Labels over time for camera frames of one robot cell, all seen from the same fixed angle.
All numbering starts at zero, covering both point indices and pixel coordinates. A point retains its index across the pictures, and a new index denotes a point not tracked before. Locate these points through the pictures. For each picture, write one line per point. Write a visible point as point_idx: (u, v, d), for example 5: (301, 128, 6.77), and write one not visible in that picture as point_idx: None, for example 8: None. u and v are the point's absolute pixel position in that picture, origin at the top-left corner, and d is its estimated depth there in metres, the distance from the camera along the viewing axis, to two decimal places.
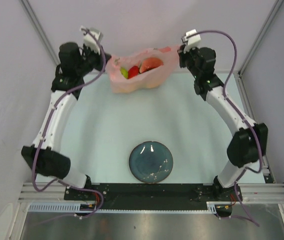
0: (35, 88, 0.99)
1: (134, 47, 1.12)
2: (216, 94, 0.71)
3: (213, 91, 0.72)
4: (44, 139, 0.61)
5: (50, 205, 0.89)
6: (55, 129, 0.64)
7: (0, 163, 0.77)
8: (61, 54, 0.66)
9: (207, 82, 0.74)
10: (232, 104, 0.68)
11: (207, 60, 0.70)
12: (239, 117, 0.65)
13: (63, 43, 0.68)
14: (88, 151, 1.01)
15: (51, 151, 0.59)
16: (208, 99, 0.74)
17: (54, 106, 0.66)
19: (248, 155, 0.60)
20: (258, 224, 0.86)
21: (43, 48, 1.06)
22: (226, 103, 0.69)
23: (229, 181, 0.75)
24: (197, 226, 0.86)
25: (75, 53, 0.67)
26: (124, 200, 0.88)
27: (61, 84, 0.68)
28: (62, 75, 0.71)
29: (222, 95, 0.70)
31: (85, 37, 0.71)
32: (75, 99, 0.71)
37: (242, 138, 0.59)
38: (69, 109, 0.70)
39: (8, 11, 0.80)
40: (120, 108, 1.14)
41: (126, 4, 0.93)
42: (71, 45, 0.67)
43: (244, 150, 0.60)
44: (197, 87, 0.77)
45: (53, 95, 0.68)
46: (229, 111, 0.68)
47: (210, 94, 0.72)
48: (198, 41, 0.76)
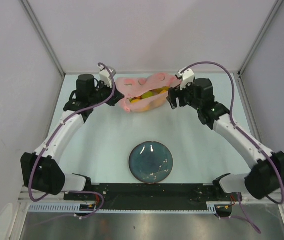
0: (35, 85, 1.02)
1: (133, 48, 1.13)
2: (225, 123, 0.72)
3: (220, 119, 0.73)
4: (47, 148, 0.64)
5: (50, 205, 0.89)
6: (60, 141, 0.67)
7: (0, 161, 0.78)
8: (79, 82, 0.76)
9: (211, 110, 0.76)
10: (243, 132, 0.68)
11: (204, 89, 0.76)
12: (254, 146, 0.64)
13: (82, 75, 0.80)
14: (88, 152, 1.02)
15: (51, 161, 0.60)
16: (216, 129, 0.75)
17: (64, 121, 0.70)
19: (270, 188, 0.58)
20: (259, 229, 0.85)
21: (43, 49, 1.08)
22: (236, 132, 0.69)
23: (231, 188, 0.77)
24: (198, 226, 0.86)
25: (90, 83, 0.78)
26: (124, 200, 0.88)
27: (74, 106, 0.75)
28: (74, 100, 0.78)
29: (231, 124, 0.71)
31: (101, 71, 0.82)
32: (82, 121, 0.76)
37: (263, 171, 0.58)
38: (75, 128, 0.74)
39: (9, 13, 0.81)
40: (120, 109, 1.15)
41: (125, 5, 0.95)
42: (88, 76, 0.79)
43: (266, 182, 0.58)
44: (202, 117, 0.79)
45: (64, 113, 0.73)
46: (242, 140, 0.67)
47: (218, 124, 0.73)
48: (192, 75, 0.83)
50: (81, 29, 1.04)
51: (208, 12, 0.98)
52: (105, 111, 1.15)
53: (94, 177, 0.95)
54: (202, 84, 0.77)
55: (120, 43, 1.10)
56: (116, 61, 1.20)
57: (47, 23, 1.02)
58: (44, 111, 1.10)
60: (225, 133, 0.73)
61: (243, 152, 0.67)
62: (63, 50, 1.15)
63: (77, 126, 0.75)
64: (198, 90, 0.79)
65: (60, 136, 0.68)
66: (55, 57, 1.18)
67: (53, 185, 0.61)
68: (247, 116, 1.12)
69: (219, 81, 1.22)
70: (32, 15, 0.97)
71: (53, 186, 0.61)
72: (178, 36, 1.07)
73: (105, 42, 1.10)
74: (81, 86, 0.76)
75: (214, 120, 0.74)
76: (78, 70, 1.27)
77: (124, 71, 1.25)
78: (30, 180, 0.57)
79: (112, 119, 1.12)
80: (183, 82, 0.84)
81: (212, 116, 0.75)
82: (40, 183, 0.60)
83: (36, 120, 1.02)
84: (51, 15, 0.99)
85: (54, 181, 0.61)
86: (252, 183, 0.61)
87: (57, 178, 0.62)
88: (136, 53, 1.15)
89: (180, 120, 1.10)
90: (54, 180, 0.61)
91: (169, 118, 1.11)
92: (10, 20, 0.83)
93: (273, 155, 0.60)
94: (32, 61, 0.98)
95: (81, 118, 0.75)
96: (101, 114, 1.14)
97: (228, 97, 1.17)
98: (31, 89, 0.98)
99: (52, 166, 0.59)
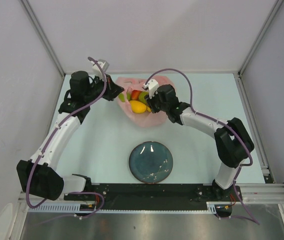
0: (36, 86, 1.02)
1: (134, 48, 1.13)
2: (188, 113, 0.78)
3: (184, 112, 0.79)
4: (42, 155, 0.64)
5: (49, 205, 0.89)
6: (55, 147, 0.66)
7: (0, 161, 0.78)
8: (72, 82, 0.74)
9: (176, 108, 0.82)
10: (202, 115, 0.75)
11: (166, 93, 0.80)
12: (213, 121, 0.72)
13: (75, 73, 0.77)
14: (88, 152, 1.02)
15: (47, 168, 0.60)
16: (184, 122, 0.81)
17: (59, 125, 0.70)
19: (237, 154, 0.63)
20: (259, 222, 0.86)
21: (43, 48, 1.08)
22: (197, 117, 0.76)
23: (228, 181, 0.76)
24: (198, 226, 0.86)
25: (84, 81, 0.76)
26: (124, 200, 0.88)
27: (69, 108, 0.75)
28: (70, 100, 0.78)
29: (193, 112, 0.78)
31: (92, 67, 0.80)
32: (78, 123, 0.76)
37: (223, 137, 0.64)
38: (72, 130, 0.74)
39: (9, 12, 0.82)
40: (120, 109, 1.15)
41: (125, 5, 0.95)
42: (81, 75, 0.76)
43: (231, 149, 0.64)
44: (170, 116, 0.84)
45: (60, 115, 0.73)
46: (203, 120, 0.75)
47: (183, 117, 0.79)
48: (156, 85, 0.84)
50: (81, 29, 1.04)
51: (208, 12, 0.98)
52: (105, 111, 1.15)
53: (94, 177, 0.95)
54: (163, 89, 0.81)
55: (120, 43, 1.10)
56: (116, 61, 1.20)
57: (47, 22, 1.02)
58: (45, 111, 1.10)
60: (191, 122, 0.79)
61: (206, 129, 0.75)
62: (64, 51, 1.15)
63: (73, 128, 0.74)
64: (161, 95, 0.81)
65: (55, 141, 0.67)
66: (55, 57, 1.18)
67: (50, 191, 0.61)
68: (247, 116, 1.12)
69: (220, 82, 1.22)
70: (32, 15, 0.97)
71: (50, 192, 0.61)
72: (179, 36, 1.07)
73: (106, 41, 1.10)
74: (74, 87, 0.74)
75: (180, 115, 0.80)
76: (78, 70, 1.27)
77: (124, 72, 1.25)
78: (27, 187, 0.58)
79: (112, 120, 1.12)
80: (150, 92, 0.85)
81: (177, 113, 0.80)
82: (37, 189, 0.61)
83: (35, 120, 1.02)
84: (51, 15, 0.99)
85: (52, 187, 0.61)
86: (224, 154, 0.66)
87: (54, 185, 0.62)
88: (136, 53, 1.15)
89: None
90: (51, 187, 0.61)
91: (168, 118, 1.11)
92: (11, 20, 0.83)
93: (230, 122, 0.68)
94: (32, 61, 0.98)
95: (77, 120, 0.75)
96: (101, 115, 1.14)
97: (228, 97, 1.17)
98: (31, 89, 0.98)
99: (48, 174, 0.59)
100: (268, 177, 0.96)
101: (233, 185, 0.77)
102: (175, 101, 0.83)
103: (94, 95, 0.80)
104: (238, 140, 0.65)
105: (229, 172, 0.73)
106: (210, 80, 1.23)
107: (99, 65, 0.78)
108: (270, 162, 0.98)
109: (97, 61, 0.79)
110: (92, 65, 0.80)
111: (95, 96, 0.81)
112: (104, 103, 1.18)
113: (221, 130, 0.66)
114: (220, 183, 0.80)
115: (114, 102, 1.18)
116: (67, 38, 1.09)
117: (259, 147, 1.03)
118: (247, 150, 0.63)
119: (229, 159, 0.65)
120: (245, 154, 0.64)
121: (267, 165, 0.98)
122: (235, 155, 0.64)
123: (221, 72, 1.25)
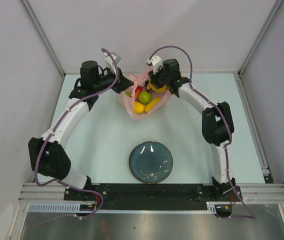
0: (36, 85, 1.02)
1: (133, 48, 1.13)
2: (185, 88, 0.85)
3: (183, 86, 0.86)
4: (53, 134, 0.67)
5: (50, 205, 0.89)
6: (65, 127, 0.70)
7: (0, 161, 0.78)
8: (82, 70, 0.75)
9: (177, 81, 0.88)
10: (198, 93, 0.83)
11: (170, 64, 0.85)
12: (205, 100, 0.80)
13: (85, 62, 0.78)
14: (88, 152, 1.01)
15: (57, 145, 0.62)
16: (181, 95, 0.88)
17: (69, 108, 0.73)
19: (218, 133, 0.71)
20: (253, 214, 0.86)
21: (43, 48, 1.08)
22: (193, 93, 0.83)
23: (222, 173, 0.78)
24: (198, 226, 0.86)
25: (94, 70, 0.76)
26: (124, 200, 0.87)
27: (79, 95, 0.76)
28: (80, 88, 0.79)
29: (190, 88, 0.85)
31: (105, 58, 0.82)
32: (87, 109, 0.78)
37: (209, 116, 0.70)
38: (80, 116, 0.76)
39: (9, 12, 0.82)
40: (120, 108, 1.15)
41: (125, 4, 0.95)
42: (91, 64, 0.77)
43: (215, 128, 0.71)
44: (170, 87, 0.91)
45: (69, 101, 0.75)
46: (197, 98, 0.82)
47: (181, 90, 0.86)
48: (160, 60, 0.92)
50: (81, 29, 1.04)
51: (208, 13, 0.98)
52: (105, 111, 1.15)
53: (94, 177, 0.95)
54: (167, 61, 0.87)
55: (120, 43, 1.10)
56: None
57: (47, 22, 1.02)
58: (44, 110, 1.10)
60: (187, 95, 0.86)
61: (198, 105, 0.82)
62: (64, 51, 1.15)
63: (82, 113, 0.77)
64: (165, 68, 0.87)
65: (66, 122, 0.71)
66: (55, 57, 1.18)
67: (59, 170, 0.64)
68: (247, 116, 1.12)
69: (219, 82, 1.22)
70: (32, 14, 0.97)
71: (59, 171, 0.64)
72: (179, 36, 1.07)
73: (105, 41, 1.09)
74: (84, 75, 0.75)
75: (179, 87, 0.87)
76: (77, 70, 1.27)
77: (125, 71, 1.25)
78: (36, 165, 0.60)
79: (113, 119, 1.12)
80: (154, 67, 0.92)
81: (177, 85, 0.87)
82: (46, 167, 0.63)
83: (35, 119, 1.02)
84: (51, 15, 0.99)
85: (61, 166, 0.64)
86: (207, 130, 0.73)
87: (62, 162, 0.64)
88: (136, 53, 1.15)
89: (180, 119, 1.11)
90: (59, 166, 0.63)
91: (169, 118, 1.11)
92: (11, 19, 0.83)
93: (219, 104, 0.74)
94: (32, 61, 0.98)
95: (86, 106, 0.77)
96: (101, 114, 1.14)
97: (227, 97, 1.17)
98: (31, 89, 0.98)
99: (58, 150, 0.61)
100: (268, 177, 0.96)
101: (229, 182, 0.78)
102: (177, 74, 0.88)
103: (102, 85, 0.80)
104: (222, 121, 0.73)
105: (218, 156, 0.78)
106: (209, 80, 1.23)
107: (112, 57, 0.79)
108: (270, 162, 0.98)
109: (110, 53, 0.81)
110: (105, 56, 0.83)
111: (104, 86, 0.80)
112: (105, 103, 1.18)
113: (210, 110, 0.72)
114: (214, 176, 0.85)
115: (114, 102, 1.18)
116: (67, 38, 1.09)
117: (260, 147, 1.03)
118: (228, 131, 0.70)
119: (209, 135, 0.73)
120: (225, 134, 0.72)
121: (267, 165, 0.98)
122: (216, 134, 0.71)
123: (222, 72, 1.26)
